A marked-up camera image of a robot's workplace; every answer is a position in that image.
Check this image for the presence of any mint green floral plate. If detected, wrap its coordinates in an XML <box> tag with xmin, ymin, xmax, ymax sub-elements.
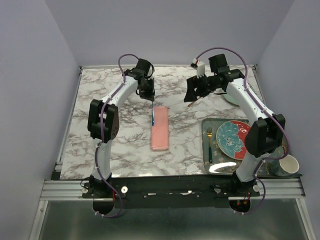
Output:
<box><xmin>222</xmin><ymin>87</ymin><xmax>254</xmax><ymax>106</ymax></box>

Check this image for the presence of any pink cloth napkin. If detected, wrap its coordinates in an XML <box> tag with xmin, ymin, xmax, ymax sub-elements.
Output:
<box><xmin>151</xmin><ymin>106</ymin><xmax>169</xmax><ymax>151</ymax></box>

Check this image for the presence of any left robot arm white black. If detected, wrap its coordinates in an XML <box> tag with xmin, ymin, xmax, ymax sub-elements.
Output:
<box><xmin>85</xmin><ymin>58</ymin><xmax>155</xmax><ymax>198</ymax></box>

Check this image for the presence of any blue handled utensil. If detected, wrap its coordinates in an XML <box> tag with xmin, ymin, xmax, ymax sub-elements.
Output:
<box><xmin>151</xmin><ymin>101</ymin><xmax>155</xmax><ymax>126</ymax></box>

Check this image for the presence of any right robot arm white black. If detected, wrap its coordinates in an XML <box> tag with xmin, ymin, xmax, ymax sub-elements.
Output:
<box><xmin>183</xmin><ymin>54</ymin><xmax>286</xmax><ymax>196</ymax></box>

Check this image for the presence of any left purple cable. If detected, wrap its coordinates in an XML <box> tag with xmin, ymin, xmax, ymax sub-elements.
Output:
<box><xmin>94</xmin><ymin>53</ymin><xmax>141</xmax><ymax>218</ymax></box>

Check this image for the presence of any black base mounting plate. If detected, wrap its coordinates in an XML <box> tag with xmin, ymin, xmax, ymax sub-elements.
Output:
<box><xmin>82</xmin><ymin>174</ymin><xmax>260</xmax><ymax>209</ymax></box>

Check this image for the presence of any aluminium frame rail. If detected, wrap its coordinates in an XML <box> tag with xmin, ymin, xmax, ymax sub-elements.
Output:
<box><xmin>40</xmin><ymin>178</ymin><xmax>306</xmax><ymax>201</ymax></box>

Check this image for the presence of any red and teal plate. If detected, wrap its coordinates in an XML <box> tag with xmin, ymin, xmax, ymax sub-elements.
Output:
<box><xmin>216</xmin><ymin>120</ymin><xmax>251</xmax><ymax>161</ymax></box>

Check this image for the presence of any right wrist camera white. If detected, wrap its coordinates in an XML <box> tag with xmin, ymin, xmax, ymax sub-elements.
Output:
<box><xmin>190</xmin><ymin>58</ymin><xmax>206</xmax><ymax>78</ymax></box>

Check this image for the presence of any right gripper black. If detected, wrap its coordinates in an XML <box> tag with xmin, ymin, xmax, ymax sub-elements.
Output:
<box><xmin>183</xmin><ymin>72</ymin><xmax>221</xmax><ymax>102</ymax></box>

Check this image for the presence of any gold fork green handle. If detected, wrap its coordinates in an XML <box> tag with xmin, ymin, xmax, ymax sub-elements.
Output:
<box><xmin>207</xmin><ymin>127</ymin><xmax>213</xmax><ymax>164</ymax></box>

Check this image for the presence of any white paper cup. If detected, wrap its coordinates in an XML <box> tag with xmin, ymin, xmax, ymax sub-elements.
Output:
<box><xmin>278</xmin><ymin>154</ymin><xmax>300</xmax><ymax>176</ymax></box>

